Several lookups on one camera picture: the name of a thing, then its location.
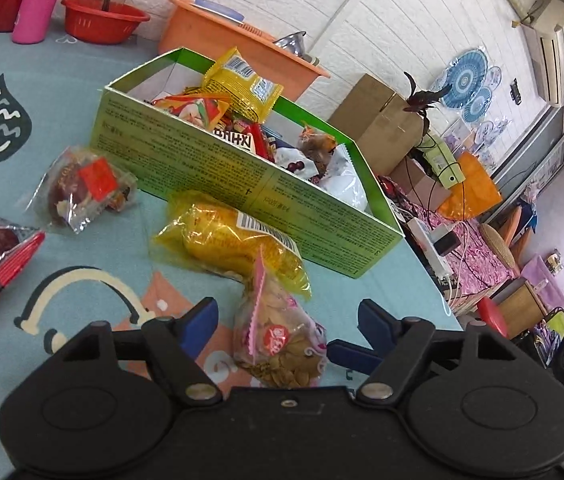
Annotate metal bowl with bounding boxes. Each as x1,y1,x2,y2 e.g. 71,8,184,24
274,31,309,56

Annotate large brown cardboard box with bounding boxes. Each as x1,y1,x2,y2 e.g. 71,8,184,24
327,74,425,176

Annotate green cardboard box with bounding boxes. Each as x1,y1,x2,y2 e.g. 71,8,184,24
89,47,405,279

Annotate wooden box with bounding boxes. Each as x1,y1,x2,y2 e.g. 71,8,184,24
492,280,548,338

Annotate clear packet brown snack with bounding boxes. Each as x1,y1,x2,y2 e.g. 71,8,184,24
296,122,337,171

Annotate clear date packet red label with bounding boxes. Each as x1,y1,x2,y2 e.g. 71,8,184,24
26,146,138,234

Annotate pink thermos bottle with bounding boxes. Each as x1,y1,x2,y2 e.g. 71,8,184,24
12,0,75,45

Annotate pink nut snack packet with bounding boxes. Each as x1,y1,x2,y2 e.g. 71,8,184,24
233,246,329,390

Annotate white power strip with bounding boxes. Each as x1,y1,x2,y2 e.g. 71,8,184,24
404,217,455,281

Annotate small white printed packet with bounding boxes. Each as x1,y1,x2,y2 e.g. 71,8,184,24
267,137,313,176

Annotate group of blue patterned plates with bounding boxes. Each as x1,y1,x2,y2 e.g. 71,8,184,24
429,47,513,161

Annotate orange plastic tub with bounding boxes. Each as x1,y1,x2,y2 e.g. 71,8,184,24
158,0,331,103

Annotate orange chairs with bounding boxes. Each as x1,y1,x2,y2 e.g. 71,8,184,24
499,207,538,261

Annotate pink floral cloth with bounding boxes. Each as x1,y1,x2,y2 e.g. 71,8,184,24
377,175,520,311

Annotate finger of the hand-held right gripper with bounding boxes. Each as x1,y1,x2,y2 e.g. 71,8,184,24
327,339,383,376

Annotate lime green box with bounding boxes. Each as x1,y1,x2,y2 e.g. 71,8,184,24
419,132,465,188

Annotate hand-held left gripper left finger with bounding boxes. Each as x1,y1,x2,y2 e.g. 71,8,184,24
52,297,223,407

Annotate red plastic basin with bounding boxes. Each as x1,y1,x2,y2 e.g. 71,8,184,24
60,0,151,45

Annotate yellow snack packet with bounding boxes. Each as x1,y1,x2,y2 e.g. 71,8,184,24
203,46,284,123
151,190,311,302

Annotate red stool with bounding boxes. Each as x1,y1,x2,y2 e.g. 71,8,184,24
477,296,512,341

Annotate white air conditioner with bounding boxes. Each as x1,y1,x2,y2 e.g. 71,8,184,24
524,0,564,107

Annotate teal printed tablecloth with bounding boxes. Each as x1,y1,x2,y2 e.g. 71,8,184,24
0,12,463,480

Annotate white snack packet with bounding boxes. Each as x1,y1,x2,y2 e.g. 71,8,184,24
319,142,369,211

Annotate woven round stool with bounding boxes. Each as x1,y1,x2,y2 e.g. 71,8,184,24
478,222,517,271

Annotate purple cloth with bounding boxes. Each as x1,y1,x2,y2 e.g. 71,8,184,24
521,255,564,311

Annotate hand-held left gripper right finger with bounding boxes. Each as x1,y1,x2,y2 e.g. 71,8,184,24
356,299,523,407

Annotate orange cloth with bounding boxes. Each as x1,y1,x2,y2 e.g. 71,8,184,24
437,152,504,221

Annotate dark artificial plant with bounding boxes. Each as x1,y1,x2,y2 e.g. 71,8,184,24
402,71,455,121

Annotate blue plate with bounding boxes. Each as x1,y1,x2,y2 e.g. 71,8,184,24
193,0,243,23

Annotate small brown cardboard box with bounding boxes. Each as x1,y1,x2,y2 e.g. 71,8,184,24
391,155,454,208

